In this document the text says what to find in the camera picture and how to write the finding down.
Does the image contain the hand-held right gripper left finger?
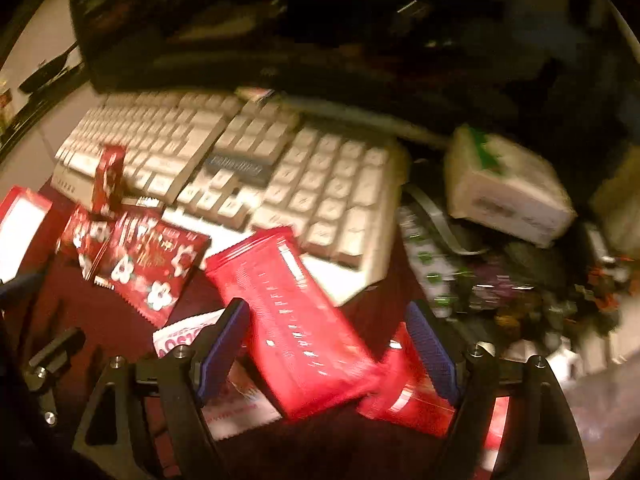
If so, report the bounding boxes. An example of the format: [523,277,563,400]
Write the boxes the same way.
[72,297,251,480]

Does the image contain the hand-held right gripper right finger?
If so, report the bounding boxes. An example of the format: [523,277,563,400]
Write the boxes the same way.
[404,300,591,480]

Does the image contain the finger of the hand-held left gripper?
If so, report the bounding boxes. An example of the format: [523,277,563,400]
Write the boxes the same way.
[0,271,48,307]
[24,326,87,427]

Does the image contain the long red snack packet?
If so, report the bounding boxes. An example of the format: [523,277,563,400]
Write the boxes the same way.
[204,227,386,421]

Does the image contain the shiny red snack packet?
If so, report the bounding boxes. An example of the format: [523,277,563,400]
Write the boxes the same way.
[357,324,511,467]

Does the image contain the dark red table cloth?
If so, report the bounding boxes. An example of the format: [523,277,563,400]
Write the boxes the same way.
[0,180,640,480]

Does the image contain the red and white box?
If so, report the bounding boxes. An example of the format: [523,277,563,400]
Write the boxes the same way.
[0,186,54,286]

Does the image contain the white and red snack packet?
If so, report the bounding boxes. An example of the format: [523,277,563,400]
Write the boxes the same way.
[152,310,284,442]

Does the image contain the red flower print snack packet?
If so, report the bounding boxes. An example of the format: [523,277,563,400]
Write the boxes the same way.
[56,205,117,282]
[92,212,211,329]

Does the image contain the white green print snack packet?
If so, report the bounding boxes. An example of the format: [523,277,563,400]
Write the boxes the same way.
[397,205,476,319]

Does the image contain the small red flower print box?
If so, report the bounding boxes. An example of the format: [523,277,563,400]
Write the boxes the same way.
[91,144,127,217]

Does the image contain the pile of dark wrapped candies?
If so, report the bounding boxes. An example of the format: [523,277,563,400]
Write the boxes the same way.
[540,250,628,353]

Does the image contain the white and green medicine box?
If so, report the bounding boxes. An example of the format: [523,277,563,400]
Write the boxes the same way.
[444,124,579,249]

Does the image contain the white computer keyboard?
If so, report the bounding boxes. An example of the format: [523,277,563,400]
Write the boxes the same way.
[50,87,407,307]

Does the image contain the black frying pan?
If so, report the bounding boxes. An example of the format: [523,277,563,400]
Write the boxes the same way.
[19,42,81,94]

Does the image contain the black computer monitor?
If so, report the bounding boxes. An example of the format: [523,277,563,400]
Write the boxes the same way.
[67,0,451,97]

